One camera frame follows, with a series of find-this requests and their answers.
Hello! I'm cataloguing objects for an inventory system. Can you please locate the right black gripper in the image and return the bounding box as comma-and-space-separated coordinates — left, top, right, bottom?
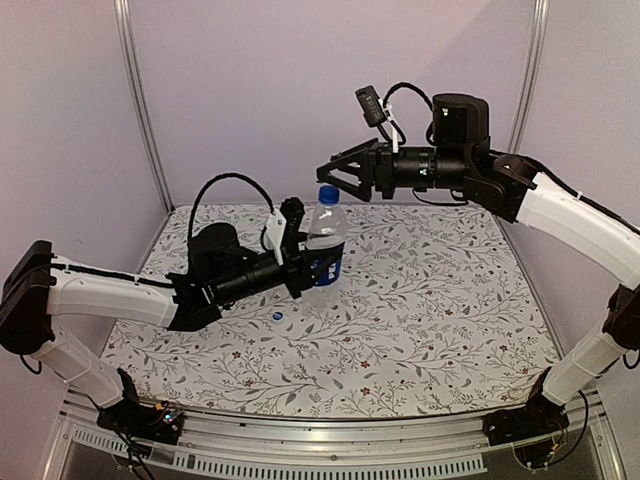
317, 137, 471, 200

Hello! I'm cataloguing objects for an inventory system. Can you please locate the blue Pepsi bottle cap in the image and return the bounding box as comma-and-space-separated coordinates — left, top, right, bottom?
318, 185, 340, 206

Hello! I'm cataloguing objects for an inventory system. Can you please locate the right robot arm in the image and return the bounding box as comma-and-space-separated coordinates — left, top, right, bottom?
316, 93, 639, 436

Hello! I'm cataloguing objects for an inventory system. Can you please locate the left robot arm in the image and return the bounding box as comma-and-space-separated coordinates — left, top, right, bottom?
1, 223, 341, 434

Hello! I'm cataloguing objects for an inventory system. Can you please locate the floral patterned table mat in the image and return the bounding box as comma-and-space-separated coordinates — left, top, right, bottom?
102, 204, 559, 418

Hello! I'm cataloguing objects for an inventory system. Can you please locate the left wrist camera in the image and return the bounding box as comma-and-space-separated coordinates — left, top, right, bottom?
261, 197, 305, 266

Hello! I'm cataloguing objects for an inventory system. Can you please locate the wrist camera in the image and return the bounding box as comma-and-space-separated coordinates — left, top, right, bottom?
355, 85, 399, 153
261, 197, 305, 266

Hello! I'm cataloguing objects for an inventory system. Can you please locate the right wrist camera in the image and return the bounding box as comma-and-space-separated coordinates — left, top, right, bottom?
355, 85, 399, 153

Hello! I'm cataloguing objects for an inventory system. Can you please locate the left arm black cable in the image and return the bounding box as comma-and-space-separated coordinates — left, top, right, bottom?
187, 172, 276, 261

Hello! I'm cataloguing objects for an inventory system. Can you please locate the right aluminium frame post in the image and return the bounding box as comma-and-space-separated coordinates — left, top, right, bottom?
507, 0, 550, 153

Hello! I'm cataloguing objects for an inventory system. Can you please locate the aluminium frame post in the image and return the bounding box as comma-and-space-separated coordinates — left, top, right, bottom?
507, 0, 550, 153
113, 0, 175, 214

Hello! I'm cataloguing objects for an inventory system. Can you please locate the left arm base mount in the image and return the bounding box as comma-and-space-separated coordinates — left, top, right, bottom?
97, 368, 184, 445

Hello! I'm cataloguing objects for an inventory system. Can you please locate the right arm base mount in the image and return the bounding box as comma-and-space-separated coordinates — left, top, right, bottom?
482, 385, 569, 446

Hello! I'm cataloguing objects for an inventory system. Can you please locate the left aluminium frame post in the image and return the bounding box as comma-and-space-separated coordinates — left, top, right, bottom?
113, 0, 175, 214

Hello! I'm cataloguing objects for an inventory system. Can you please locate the aluminium front rail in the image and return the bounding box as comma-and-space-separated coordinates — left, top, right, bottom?
43, 391, 629, 479

